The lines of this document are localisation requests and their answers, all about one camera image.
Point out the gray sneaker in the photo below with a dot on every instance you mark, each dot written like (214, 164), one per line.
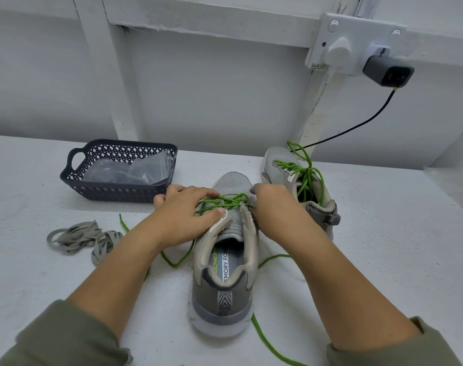
(222, 301)
(327, 213)

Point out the white plug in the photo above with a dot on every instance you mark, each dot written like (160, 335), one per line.
(339, 53)

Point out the beige shoelace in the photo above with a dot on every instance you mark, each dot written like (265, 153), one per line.
(105, 246)
(75, 236)

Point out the person's right forearm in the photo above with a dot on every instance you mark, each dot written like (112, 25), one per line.
(369, 308)

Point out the clear plastic bag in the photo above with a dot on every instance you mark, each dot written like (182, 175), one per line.
(128, 170)

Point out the person's right hand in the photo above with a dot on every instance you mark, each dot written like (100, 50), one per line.
(281, 209)

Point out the gray charger adapter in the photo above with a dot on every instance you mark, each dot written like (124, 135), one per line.
(389, 72)

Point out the person's left forearm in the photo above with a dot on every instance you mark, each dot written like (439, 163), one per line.
(79, 316)

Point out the white wall socket plate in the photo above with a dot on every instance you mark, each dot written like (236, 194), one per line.
(357, 30)

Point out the green shoelace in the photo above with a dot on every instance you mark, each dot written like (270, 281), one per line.
(224, 200)
(304, 173)

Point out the person's left hand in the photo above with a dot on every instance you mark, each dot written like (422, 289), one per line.
(182, 217)

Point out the dark plastic lattice basket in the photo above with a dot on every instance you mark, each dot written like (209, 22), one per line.
(109, 193)

